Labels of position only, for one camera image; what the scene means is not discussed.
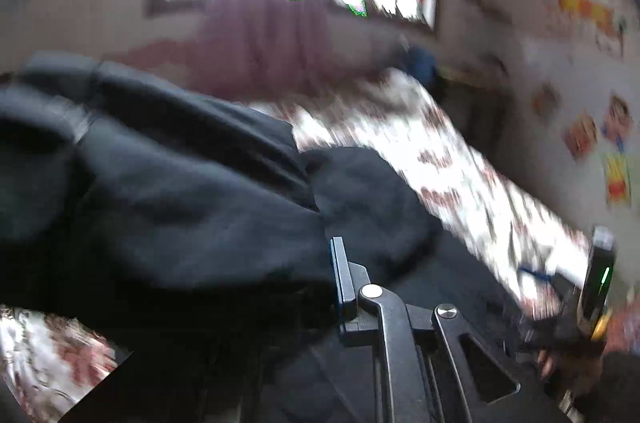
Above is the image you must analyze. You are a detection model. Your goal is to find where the group of wall stickers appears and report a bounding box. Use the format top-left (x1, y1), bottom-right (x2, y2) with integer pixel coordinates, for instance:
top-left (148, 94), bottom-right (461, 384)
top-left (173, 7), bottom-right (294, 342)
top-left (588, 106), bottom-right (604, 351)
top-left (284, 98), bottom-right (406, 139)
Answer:
top-left (450, 0), bottom-right (640, 209)

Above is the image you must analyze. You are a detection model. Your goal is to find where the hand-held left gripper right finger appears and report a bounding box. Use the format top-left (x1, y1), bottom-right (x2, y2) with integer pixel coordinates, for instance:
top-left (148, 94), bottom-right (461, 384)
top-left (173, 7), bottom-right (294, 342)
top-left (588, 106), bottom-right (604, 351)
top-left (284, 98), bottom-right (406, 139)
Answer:
top-left (330, 236), bottom-right (573, 423)

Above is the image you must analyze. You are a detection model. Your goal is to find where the maroon curtain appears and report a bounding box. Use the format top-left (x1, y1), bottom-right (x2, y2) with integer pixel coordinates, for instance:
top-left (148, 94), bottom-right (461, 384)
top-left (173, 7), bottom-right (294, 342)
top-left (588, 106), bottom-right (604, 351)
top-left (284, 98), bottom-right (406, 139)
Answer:
top-left (115, 0), bottom-right (401, 99)

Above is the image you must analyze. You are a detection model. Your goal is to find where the dark wooden table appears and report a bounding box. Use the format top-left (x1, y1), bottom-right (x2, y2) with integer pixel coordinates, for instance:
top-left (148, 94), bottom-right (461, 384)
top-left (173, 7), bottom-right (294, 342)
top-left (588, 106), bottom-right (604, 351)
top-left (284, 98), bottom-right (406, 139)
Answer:
top-left (435, 68), bottom-right (516, 149)

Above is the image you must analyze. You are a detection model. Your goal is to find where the black garment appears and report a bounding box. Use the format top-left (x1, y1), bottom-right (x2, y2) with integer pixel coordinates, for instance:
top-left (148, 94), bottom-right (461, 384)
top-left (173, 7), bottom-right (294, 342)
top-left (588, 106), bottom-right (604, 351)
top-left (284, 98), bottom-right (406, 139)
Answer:
top-left (0, 53), bottom-right (531, 423)

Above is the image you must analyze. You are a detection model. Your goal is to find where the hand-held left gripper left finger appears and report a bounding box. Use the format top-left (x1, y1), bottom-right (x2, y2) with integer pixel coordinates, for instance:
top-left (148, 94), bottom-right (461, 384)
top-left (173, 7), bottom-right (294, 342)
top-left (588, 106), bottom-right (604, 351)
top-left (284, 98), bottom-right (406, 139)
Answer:
top-left (60, 350), bottom-right (167, 423)

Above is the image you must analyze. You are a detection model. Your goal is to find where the floral bedsheet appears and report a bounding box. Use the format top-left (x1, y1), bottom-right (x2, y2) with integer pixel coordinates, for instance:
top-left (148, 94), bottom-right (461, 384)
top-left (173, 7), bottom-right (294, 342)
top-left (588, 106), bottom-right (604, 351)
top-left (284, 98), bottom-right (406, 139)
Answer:
top-left (0, 68), bottom-right (596, 423)

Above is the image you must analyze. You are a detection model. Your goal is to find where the blue cloth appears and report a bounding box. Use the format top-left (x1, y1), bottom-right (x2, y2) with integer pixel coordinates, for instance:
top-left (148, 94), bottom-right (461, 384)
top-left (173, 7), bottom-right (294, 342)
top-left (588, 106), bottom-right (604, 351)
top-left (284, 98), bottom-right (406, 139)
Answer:
top-left (405, 46), bottom-right (441, 86)

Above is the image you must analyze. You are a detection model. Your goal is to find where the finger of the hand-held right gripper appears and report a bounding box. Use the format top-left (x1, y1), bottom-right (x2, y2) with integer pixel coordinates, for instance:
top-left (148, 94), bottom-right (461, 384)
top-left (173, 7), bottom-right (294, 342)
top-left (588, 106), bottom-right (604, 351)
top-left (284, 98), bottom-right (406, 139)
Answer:
top-left (517, 264), bottom-right (568, 300)

